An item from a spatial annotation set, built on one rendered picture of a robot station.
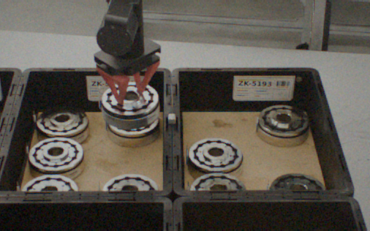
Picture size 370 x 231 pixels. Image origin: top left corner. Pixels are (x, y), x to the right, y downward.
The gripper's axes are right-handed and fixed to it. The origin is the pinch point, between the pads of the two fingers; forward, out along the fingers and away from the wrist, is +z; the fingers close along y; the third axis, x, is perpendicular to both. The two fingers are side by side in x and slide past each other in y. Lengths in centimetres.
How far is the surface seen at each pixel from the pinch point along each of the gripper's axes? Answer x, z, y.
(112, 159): 4.2, 17.0, -1.9
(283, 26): 94, 98, 167
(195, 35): 129, 110, 148
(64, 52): 61, 33, 29
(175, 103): -0.6, 7.4, 10.5
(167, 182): -16.5, 6.3, -6.7
